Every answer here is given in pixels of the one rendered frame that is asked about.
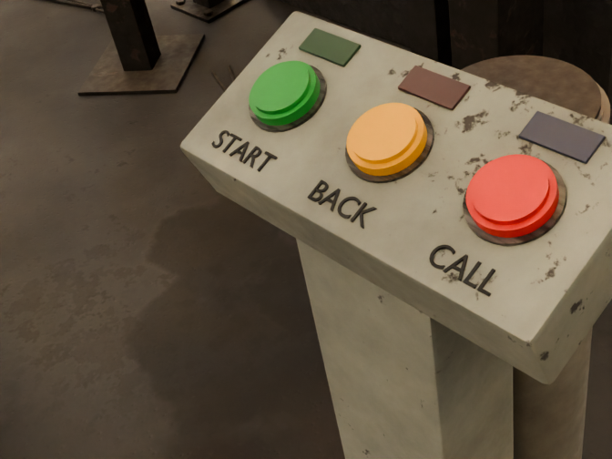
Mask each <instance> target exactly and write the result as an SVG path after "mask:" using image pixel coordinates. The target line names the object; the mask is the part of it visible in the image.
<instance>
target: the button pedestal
mask: <svg viewBox="0 0 612 459"><path fill-rule="evenodd" d="M314 28H318V29H320V30H322V31H325V32H328V33H330V34H333V35H336V36H339V37H342V38H344V39H347V40H350V41H352V42H354V43H357V44H360V45H361V48H360V49H359V50H358V51H357V52H356V54H355V55H354V56H353V57H352V59H351V60H350V61H349V62H348V64H347V65H346V66H345V67H342V66H338V65H336V64H334V63H332V62H330V61H327V60H325V59H322V58H320V57H317V56H314V55H312V54H309V53H307V52H304V51H302V50H300V49H299V46H300V45H301V43H302V42H303V41H304V40H305V39H306V37H307V36H308V35H309V34H310V33H311V31H312V30H313V29H314ZM286 61H301V62H304V63H306V64H308V65H309V66H311V68H312V69H313V70H314V72H315V74H316V75H317V77H318V78H319V80H320V85H321V89H320V94H319V96H318V99H317V100H316V102H315V104H314V105H313V107H312V108H311V109H310V110H309V111H308V112H307V113H306V114H305V115H304V116H302V117H300V118H299V119H297V120H295V121H293V122H291V123H289V124H286V125H282V126H270V125H267V124H264V123H262V122H261V121H259V120H258V119H257V117H256V116H255V114H254V113H253V112H252V110H251V108H250V102H249V97H250V91H251V89H252V87H253V85H254V83H255V82H256V80H257V79H258V78H259V76H260V75H261V74H262V73H263V72H264V71H266V70H267V69H268V68H270V67H272V66H274V65H277V64H279V63H282V62H286ZM414 66H420V67H422V68H425V69H428V70H430V71H433V72H435V73H437V74H440V75H443V76H445V77H450V78H451V79H454V80H457V81H459V82H462V83H465V84H467V85H469V86H470V87H471V88H470V89H469V91H468V92H467V93H466V94H465V96H464V97H463V98H462V100H461V101H460V102H459V104H458V105H457V106H456V107H455V109H454V110H453V111H452V110H450V109H447V108H445V107H441V106H438V105H436V104H434V103H432V102H429V101H427V100H424V99H422V98H419V97H416V96H414V95H411V94H409V93H406V92H404V91H402V90H400V89H398V86H399V85H400V84H401V83H402V81H403V80H404V79H405V77H406V76H407V75H408V74H409V72H410V71H411V70H412V69H413V67H414ZM388 103H402V104H405V105H408V106H410V107H413V108H414V109H415V110H417V112H418V113H419V114H420V115H421V117H422V119H423V122H424V124H425V126H426V130H427V140H426V144H425V147H424V149H423V152H422V153H421V155H420V156H419V157H418V158H417V159H416V160H415V161H414V162H413V163H412V164H411V165H410V166H408V167H407V168H405V169H403V170H401V171H399V172H396V173H394V174H391V175H387V176H374V175H369V174H366V173H364V172H362V171H361V170H359V169H358V168H357V167H356V166H355V164H354V163H353V162H352V159H351V158H350V156H349V154H348V151H347V143H346V142H347V137H348V134H349V132H350V130H351V128H352V126H353V124H354V123H355V121H356V120H357V119H358V118H359V117H360V116H362V115H363V114H364V113H365V112H367V111H368V110H370V109H372V108H374V107H378V106H379V105H383V104H388ZM536 111H540V112H542V113H545V114H548V115H550V116H552V117H557V118H559V119H562V120H565V121H566V122H569V123H572V124H574V125H577V126H580V127H582V128H586V129H588V130H591V131H594V132H596V133H598V134H601V135H603V136H605V137H606V138H605V139H604V141H603V142H602V143H601V145H600V146H599V148H598V149H597V151H596V152H595V153H594V155H593V156H592V158H591V159H590V160H589V161H588V162H587V163H586V164H584V163H582V162H579V161H577V160H574V159H572V158H569V157H566V156H564V155H561V154H559V153H556V152H555V151H552V150H550V149H547V148H543V147H541V146H538V145H537V144H534V143H532V142H529V141H527V140H524V139H522V138H520V137H519V134H520V133H521V131H522V130H523V129H524V127H525V126H526V124H527V123H528V122H529V121H530V119H531V118H532V117H533V115H534V114H535V113H536ZM180 148H181V150H182V152H183V153H184V154H185V155H186V156H187V158H188V159H189V160H190V161H191V162H192V163H193V165H194V166H195V167H196V168H197V169H198V170H199V172H200V173H201V174H202V175H203V176H204V178H205V179H206V180H207V181H208V182H209V183H210V185H211V186H212V187H213V188H214V189H215V190H216V191H217V192H218V193H220V194H222V195H223V196H225V197H227V198H228V199H231V200H232V201H234V202H236V203H237V204H239V205H241V206H242V207H243V208H245V209H247V210H249V211H251V212H252V213H254V214H256V215H258V216H259V217H261V218H263V219H265V220H267V221H268V222H269V223H271V224H272V225H274V226H276V227H278V228H279V229H281V230H283V231H285V232H287V233H288V234H290V235H291V236H293V237H294V238H296V240H297V244H298V249H299V253H300V257H301V265H302V268H303V273H304V277H305V281H306V285H307V290H308V293H309V298H310V302H311V309H312V314H313V318H314V321H315V326H316V330H317V334H318V338H319V343H320V346H321V354H322V358H323V362H324V367H325V371H326V375H327V379H328V384H329V387H330V392H331V399H332V403H333V408H334V411H335V415H336V420H337V424H338V428H339V432H340V437H341V440H342V448H343V452H344V456H345V459H514V434H513V366H514V367H515V368H516V369H518V370H520V371H522V372H524V373H526V374H527V375H529V376H531V377H532V378H534V379H536V380H538V381H539V382H541V383H544V384H551V383H552V382H553V381H554V380H555V379H556V377H557V376H558V375H559V374H560V373H561V371H562V370H563V368H564V367H565V366H566V364H567V362H568V361H569V359H570V358H571V356H572V355H573V354H574V352H575V351H576V349H577V347H578V346H579V345H580V343H581V342H582V341H583V340H584V338H585V337H586V336H587V334H588V332H589V331H590V329H591V328H592V327H593V325H594V324H595V322H596V321H597V319H598V317H599V316H600V315H601V313H602V312H603V310H604V309H605V308H606V306H607V305H608V304H609V302H610V301H611V299H612V125H609V124H608V123H605V122H602V121H599V120H597V119H594V118H591V117H588V116H585V115H582V114H579V113H577V112H575V111H572V110H569V109H567V108H564V107H560V106H558V105H555V104H552V103H549V102H547V101H544V100H542V99H539V98H537V97H532V96H529V95H528V94H525V93H522V92H519V91H517V90H514V89H512V88H509V87H505V86H502V85H499V84H497V83H495V82H492V81H489V80H487V79H484V78H481V77H479V76H475V75H472V74H469V73H466V72H464V71H462V70H459V69H456V68H454V67H451V66H447V65H445V64H442V63H439V62H436V61H434V60H432V59H429V58H426V57H424V56H419V55H416V54H415V53H412V52H409V51H406V50H404V49H401V48H399V47H396V46H392V45H389V44H386V43H384V42H382V41H379V40H376V39H374V38H371V37H368V36H365V35H362V34H359V33H356V32H354V31H352V30H349V29H346V28H344V27H341V26H338V25H335V24H332V23H329V22H326V21H324V20H321V19H319V18H316V17H313V16H311V15H306V14H304V13H302V12H299V11H295V12H293V13H292V14H291V15H290V16H289V17H288V18H287V19H286V21H285V22H284V23H283V24H282V25H281V26H280V28H279V29H278V30H277V31H276V33H275V34H274V35H273V36H272V37H271V38H270V40H269V41H268V42H267V43H266V44H265V46H264V47H263V48H262V49H261V50H260V52H259V53H258V54H257V55H256V56H255V57H254V58H253V59H252V60H251V61H250V62H249V64H248V65H247V66H246V67H245V68H244V69H243V71H242V72H241V73H240V74H239V76H238V77H237V78H236V79H235V80H234V81H233V83H232V84H231V85H230V86H229V87H228V89H227V90H226V91H225V92H224V93H223V94H222V96H221V97H220V98H219V99H218V100H217V102H216V103H215V104H214V105H213V106H212V107H211V109H210V110H209V111H208V112H207V113H206V115H205V116H204V117H203V118H202V119H201V120H200V122H199V123H198V124H197V125H196V126H195V127H194V128H193V129H192V130H191V131H190V133H189V134H188V135H187V136H186V137H185V139H184V140H183V141H182V142H181V145H180ZM515 154H518V155H527V156H531V157H535V158H538V159H540V160H542V161H543V162H545V163H546V164H547V165H548V166H549V167H550V168H551V170H552V171H553V173H554V175H555V178H556V183H557V186H558V190H559V200H558V203H557V206H556V210H555V212H554V213H553V215H552V217H551V218H550V219H549V220H548V221H547V222H546V223H545V224H544V225H543V226H542V227H540V228H539V229H537V230H535V231H533V232H531V233H529V234H526V235H524V236H519V237H514V238H502V237H496V236H494V235H491V234H488V233H486V232H485V231H483V230H481V229H480V228H479V227H478V226H477V225H476V224H475V222H474V220H473V218H472V216H471V214H470V212H469V210H468V208H467V205H466V191H467V188H468V185H469V183H470V181H471V179H472V178H473V176H474V175H475V173H476V172H477V171H478V170H479V169H480V168H482V167H483V166H484V165H486V164H487V163H489V162H490V161H492V160H494V159H496V158H500V157H503V156H508V155H515Z"/></svg>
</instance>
